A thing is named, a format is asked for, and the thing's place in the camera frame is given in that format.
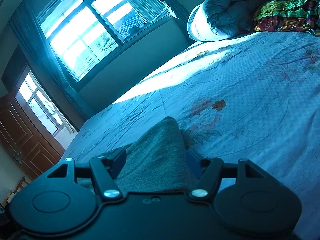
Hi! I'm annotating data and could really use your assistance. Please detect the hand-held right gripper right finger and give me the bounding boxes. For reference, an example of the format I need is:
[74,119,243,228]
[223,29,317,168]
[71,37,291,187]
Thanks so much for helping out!
[185,149,273,201]

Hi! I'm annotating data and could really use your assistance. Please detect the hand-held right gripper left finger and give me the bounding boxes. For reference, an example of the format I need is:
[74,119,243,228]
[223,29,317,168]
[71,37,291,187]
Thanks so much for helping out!
[46,147,127,201]

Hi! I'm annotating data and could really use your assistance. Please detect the grey-green pants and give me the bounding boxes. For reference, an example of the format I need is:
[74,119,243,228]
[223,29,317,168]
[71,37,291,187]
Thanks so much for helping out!
[76,116,201,196]

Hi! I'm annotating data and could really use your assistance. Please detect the white balcony curtain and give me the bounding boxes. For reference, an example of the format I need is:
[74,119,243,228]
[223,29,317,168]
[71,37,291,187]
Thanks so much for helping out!
[55,111,76,133]

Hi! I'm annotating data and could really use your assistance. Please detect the bed with floral sheet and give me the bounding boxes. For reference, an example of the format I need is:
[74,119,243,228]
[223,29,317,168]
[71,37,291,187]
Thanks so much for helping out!
[61,29,320,240]

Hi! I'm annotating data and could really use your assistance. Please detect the brown wooden door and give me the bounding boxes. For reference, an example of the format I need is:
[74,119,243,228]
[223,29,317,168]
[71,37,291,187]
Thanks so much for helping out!
[0,94,66,181]

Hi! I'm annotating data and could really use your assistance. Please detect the balcony window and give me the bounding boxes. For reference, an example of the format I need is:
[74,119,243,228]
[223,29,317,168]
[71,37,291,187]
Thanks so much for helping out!
[14,70,63,136]

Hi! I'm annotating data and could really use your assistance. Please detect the teal curtain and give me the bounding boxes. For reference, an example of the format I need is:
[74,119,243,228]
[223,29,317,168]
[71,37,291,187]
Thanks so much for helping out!
[9,4,88,122]
[134,0,191,21]

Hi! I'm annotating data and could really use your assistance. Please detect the large bedroom window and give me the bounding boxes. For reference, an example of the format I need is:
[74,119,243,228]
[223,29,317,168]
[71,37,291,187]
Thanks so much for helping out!
[36,0,173,82]

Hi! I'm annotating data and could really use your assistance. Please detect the folded grey quilt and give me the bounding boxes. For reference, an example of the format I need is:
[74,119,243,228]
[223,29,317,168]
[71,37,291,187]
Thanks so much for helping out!
[187,0,276,42]

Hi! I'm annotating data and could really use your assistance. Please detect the colourful patterned pillow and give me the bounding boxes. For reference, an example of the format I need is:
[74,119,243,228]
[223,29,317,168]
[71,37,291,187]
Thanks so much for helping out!
[251,0,320,35]

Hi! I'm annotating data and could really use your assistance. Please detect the metal door handle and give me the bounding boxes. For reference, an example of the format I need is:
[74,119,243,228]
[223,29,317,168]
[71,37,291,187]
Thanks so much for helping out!
[12,151,23,165]

